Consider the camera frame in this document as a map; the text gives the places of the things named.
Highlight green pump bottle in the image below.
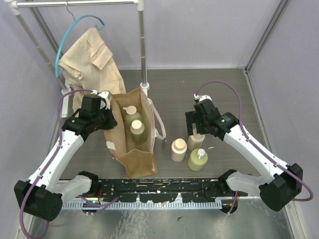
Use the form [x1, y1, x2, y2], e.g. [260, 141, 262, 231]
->
[188, 148, 208, 171]
[123, 106, 143, 129]

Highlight green bottle beige cap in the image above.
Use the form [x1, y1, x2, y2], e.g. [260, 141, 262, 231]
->
[130, 119, 147, 144]

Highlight brown canvas bag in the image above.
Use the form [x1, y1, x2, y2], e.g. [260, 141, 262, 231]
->
[104, 88, 166, 179]

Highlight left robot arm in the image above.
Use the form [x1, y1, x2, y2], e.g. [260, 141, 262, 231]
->
[14, 89, 165, 222]

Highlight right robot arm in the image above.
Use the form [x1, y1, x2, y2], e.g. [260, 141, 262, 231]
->
[187, 97, 303, 212]

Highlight beige shirt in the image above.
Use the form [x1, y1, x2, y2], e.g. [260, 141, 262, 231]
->
[58, 28, 126, 111]

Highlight teal clothes hanger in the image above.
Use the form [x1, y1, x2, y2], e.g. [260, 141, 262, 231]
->
[54, 14, 105, 78]

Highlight white clothes rack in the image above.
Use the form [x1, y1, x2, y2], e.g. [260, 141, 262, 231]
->
[0, 0, 151, 119]

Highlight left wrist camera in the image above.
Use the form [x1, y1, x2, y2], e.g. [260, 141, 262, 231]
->
[91, 90, 112, 110]

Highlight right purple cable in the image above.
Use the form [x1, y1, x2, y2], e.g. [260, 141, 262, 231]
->
[194, 81, 314, 215]

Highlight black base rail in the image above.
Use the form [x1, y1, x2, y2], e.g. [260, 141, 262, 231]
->
[83, 178, 235, 203]

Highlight white cable tray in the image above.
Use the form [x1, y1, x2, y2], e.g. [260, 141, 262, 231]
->
[62, 200, 222, 210]

